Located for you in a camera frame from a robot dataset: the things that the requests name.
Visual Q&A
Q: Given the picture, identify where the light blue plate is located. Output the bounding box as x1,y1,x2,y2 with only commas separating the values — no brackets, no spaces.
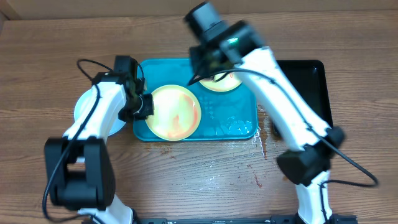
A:
74,90,126,136

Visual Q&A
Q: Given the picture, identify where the yellow-green plate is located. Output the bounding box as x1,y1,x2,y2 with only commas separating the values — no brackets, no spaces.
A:
200,73,242,92
146,85,201,141

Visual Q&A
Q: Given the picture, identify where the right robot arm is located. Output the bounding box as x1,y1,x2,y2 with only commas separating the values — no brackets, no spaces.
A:
184,2,345,223

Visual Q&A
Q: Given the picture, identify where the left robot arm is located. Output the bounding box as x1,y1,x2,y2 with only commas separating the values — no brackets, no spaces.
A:
42,55,154,223

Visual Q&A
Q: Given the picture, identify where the teal plastic serving tray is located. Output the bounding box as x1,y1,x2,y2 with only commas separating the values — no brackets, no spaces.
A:
137,58,258,141

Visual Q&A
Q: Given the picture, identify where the black rectangular tray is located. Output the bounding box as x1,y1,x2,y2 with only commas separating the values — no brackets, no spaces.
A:
277,60,333,127

